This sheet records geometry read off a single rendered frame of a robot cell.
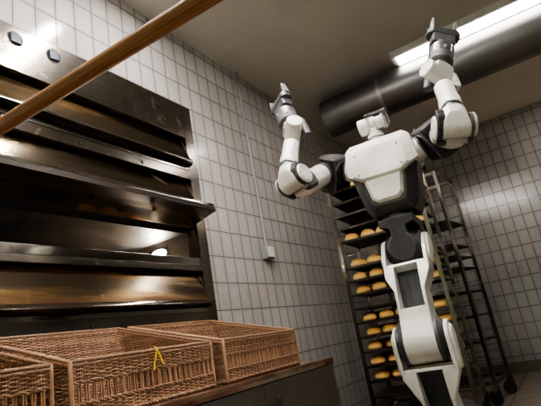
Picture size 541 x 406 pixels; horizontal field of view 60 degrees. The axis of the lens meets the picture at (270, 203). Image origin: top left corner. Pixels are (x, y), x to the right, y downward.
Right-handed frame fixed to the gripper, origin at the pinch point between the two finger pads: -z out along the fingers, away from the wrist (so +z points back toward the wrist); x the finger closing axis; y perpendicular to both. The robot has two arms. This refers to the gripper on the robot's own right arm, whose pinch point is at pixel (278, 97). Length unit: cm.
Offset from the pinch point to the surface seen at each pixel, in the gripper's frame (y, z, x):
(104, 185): 64, 21, -47
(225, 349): 24, 91, -50
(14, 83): 101, -16, -34
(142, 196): 45, 15, -56
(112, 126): 58, -25, -52
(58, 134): 82, -4, -46
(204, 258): 1, 16, -96
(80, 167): 72, 4, -54
